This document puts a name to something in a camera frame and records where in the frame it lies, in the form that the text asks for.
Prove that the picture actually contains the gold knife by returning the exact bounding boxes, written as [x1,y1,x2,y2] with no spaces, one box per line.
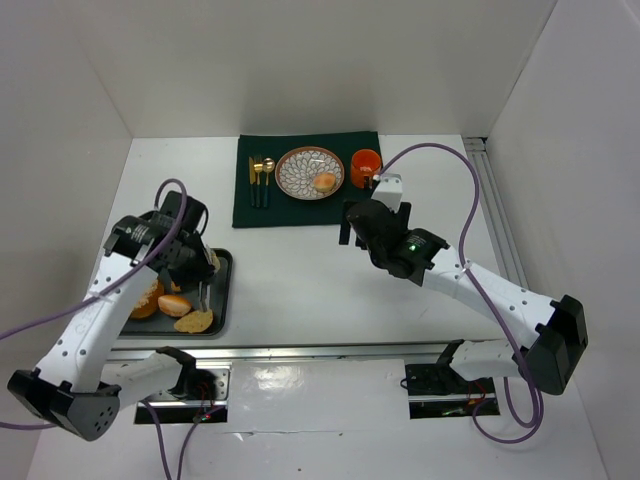
[249,157,256,185]

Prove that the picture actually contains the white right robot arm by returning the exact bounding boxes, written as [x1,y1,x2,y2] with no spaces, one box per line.
[339,199,588,395]

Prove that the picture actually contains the speckled flat bread slice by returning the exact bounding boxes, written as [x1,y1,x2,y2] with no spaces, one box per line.
[174,310,214,334]

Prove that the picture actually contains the aluminium side rail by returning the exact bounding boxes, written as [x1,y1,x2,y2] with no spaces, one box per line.
[462,137,529,289]

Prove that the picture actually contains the orange mug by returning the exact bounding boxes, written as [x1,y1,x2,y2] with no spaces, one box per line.
[350,149,382,189]

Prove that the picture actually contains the oval glossy orange bun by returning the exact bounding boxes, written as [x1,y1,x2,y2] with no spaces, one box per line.
[157,295,192,318]

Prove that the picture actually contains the black baking tray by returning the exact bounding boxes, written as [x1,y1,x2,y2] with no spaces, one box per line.
[120,248,233,338]

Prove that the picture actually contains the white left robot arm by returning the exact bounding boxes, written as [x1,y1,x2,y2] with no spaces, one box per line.
[7,191,215,441]

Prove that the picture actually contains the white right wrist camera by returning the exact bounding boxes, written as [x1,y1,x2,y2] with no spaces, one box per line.
[371,173,403,213]

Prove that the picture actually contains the stainless steel serving tongs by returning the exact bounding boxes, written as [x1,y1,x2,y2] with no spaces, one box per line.
[198,282,210,312]

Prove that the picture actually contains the large sugar-crusted orange bun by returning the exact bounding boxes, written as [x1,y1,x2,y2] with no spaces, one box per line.
[129,279,165,320]

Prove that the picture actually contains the gold spoon black handle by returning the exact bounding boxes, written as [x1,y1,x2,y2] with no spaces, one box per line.
[262,158,276,208]

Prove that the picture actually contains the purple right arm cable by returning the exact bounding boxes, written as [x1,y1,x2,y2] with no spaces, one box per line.
[379,143,545,444]

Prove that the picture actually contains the dark green placemat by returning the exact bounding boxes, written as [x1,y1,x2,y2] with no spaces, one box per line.
[232,131,381,229]

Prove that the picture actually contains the patterned ceramic plate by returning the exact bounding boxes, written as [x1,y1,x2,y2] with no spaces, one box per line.
[275,146,346,201]

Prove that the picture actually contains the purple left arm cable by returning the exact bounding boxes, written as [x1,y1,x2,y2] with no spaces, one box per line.
[0,178,226,480]

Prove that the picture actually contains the round golden bun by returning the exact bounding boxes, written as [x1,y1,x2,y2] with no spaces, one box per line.
[313,172,336,193]

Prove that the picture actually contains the gold fork black handle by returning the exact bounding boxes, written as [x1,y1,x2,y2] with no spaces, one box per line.
[253,155,263,208]

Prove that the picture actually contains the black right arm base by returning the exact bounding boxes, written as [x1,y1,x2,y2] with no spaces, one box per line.
[400,364,500,420]

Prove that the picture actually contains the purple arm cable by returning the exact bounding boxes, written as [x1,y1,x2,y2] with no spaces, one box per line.
[379,143,545,444]
[0,178,226,480]

